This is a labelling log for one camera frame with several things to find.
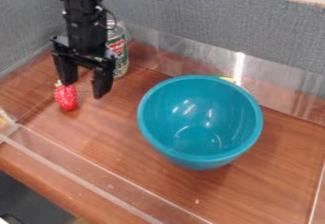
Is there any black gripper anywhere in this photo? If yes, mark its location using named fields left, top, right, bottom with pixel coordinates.
left=51, top=35, right=115, bottom=99

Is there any red toy strawberry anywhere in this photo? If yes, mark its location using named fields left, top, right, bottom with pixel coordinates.
left=54, top=81, right=78, bottom=111

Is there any blue plastic bowl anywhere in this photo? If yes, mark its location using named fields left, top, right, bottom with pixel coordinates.
left=138, top=75, right=264, bottom=170

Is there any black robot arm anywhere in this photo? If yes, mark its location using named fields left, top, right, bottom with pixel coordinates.
left=51, top=0, right=117, bottom=99

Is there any green vegetable can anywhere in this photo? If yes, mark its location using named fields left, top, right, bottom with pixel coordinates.
left=106, top=20, right=130, bottom=79

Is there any yellow toy corn cob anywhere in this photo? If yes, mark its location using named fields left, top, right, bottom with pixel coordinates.
left=213, top=74, right=236, bottom=83

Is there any clear acrylic barrier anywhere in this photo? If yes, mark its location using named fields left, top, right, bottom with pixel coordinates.
left=0, top=109, right=210, bottom=224

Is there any black cable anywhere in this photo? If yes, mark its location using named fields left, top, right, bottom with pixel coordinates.
left=94, top=4, right=118, bottom=31

